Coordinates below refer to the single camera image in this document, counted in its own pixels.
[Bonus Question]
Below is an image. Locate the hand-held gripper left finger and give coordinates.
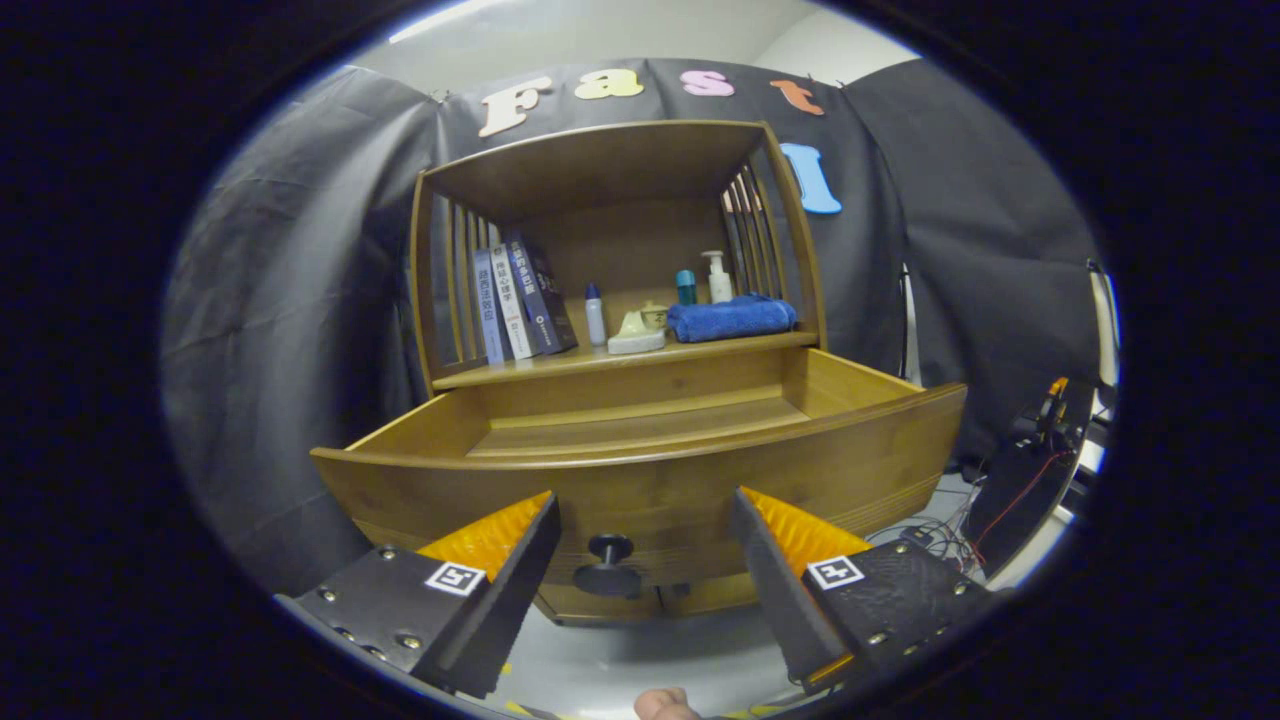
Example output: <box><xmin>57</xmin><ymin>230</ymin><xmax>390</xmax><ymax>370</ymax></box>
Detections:
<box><xmin>275</xmin><ymin>490</ymin><xmax>563</xmax><ymax>699</ymax></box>

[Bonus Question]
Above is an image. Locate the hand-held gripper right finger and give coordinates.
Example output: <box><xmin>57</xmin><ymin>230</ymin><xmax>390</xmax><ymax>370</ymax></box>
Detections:
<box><xmin>730</xmin><ymin>486</ymin><xmax>1001</xmax><ymax>696</ymax></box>

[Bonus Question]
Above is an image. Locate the wooden drawer with black knob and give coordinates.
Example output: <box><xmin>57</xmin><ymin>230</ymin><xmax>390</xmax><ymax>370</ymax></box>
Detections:
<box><xmin>310</xmin><ymin>348</ymin><xmax>969</xmax><ymax>626</ymax></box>

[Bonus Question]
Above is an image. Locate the pale green scrub brush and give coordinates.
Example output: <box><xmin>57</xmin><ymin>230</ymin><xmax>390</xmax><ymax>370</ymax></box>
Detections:
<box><xmin>607</xmin><ymin>308</ymin><xmax>668</xmax><ymax>355</ymax></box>

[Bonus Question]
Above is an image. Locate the wooden countertop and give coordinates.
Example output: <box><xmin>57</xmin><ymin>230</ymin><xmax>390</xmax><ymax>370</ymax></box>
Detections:
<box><xmin>432</xmin><ymin>330</ymin><xmax>821</xmax><ymax>391</ymax></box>

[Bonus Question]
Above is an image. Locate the wooden cabinet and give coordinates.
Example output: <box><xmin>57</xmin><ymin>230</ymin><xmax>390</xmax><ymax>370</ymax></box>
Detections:
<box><xmin>408</xmin><ymin>120</ymin><xmax>831</xmax><ymax>626</ymax></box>

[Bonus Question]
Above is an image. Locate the black device with orange clip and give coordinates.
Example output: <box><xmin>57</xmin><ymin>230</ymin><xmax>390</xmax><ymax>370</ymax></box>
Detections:
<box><xmin>965</xmin><ymin>377</ymin><xmax>1096</xmax><ymax>576</ymax></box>

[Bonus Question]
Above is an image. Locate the blue folded towel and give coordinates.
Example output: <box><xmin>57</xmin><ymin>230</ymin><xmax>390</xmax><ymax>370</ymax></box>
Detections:
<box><xmin>666</xmin><ymin>294</ymin><xmax>799</xmax><ymax>344</ymax></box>

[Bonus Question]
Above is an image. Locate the light blue book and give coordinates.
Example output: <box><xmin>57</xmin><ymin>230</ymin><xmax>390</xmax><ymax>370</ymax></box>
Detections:
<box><xmin>472</xmin><ymin>248</ymin><xmax>506</xmax><ymax>365</ymax></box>

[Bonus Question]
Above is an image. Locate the white book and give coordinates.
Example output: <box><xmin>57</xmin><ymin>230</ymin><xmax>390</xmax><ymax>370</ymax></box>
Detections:
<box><xmin>489</xmin><ymin>243</ymin><xmax>534</xmax><ymax>361</ymax></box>

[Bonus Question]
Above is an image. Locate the dark blue book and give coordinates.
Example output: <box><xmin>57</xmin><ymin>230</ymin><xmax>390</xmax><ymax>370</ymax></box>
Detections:
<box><xmin>505</xmin><ymin>232</ymin><xmax>579</xmax><ymax>356</ymax></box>

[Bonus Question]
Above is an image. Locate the white board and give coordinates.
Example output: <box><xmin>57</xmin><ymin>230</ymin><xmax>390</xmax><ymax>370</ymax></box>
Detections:
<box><xmin>1088</xmin><ymin>260</ymin><xmax>1121</xmax><ymax>391</ymax></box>

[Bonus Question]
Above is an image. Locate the tangle of floor cables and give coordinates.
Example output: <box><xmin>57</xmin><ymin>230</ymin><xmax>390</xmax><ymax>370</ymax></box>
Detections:
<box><xmin>870</xmin><ymin>480</ymin><xmax>991</xmax><ymax>571</ymax></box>

